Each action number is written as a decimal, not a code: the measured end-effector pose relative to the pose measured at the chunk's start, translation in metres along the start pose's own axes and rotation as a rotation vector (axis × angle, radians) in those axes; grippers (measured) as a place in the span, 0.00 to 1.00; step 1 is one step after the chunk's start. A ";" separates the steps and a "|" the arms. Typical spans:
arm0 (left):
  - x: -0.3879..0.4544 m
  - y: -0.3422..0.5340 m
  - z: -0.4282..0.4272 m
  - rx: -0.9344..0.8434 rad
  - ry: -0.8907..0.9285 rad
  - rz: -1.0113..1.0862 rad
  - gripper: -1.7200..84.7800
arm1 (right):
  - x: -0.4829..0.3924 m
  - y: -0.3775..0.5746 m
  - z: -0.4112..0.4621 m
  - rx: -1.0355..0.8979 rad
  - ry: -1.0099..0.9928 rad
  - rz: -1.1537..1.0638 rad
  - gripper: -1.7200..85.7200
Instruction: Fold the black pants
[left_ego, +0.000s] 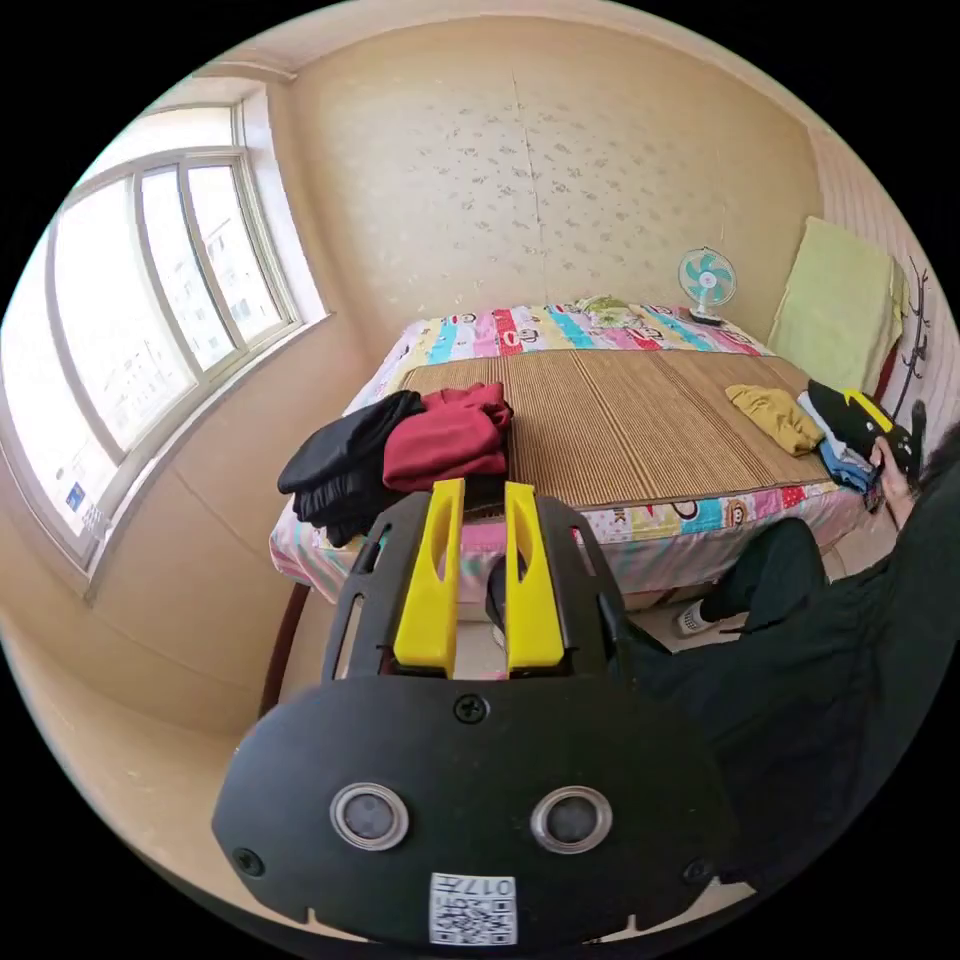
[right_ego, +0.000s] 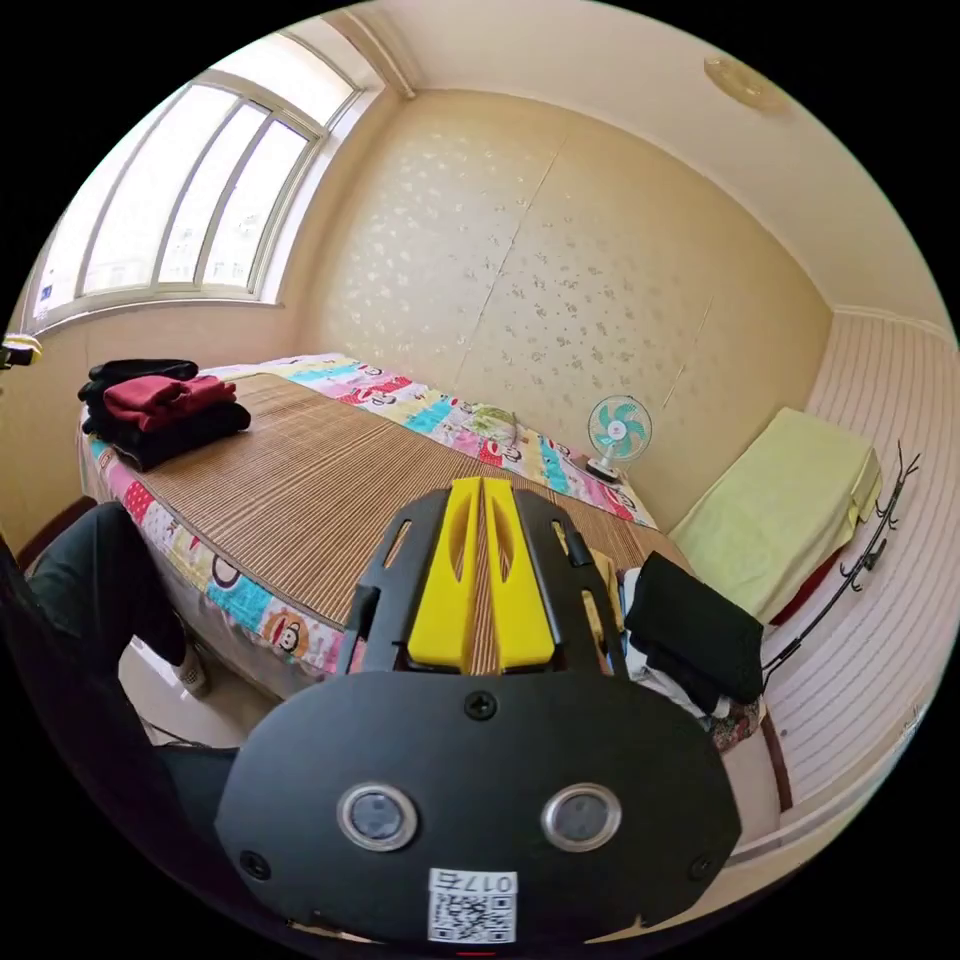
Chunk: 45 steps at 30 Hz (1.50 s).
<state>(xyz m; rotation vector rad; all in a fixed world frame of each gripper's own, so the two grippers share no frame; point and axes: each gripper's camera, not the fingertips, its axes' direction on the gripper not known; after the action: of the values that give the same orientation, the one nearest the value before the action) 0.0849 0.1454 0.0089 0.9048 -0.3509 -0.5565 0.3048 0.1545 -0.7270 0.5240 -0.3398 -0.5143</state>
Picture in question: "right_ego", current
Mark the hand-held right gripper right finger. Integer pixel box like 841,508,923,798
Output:
482,476,558,672

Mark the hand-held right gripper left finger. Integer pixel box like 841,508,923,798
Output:
407,476,482,670

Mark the pile of clothes with red garment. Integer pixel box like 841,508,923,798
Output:
77,358,253,472

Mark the bed with woven mat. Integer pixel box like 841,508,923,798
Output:
78,352,768,754

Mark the teal table fan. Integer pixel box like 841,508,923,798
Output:
585,394,653,482

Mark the window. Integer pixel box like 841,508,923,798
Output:
22,67,366,336

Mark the person's body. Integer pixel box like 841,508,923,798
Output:
0,500,253,928

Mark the yellow cloth-covered furniture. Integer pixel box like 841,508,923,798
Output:
668,407,883,625

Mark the black coat rack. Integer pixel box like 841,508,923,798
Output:
761,440,924,673

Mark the round ceiling lamp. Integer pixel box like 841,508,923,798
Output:
703,58,790,115

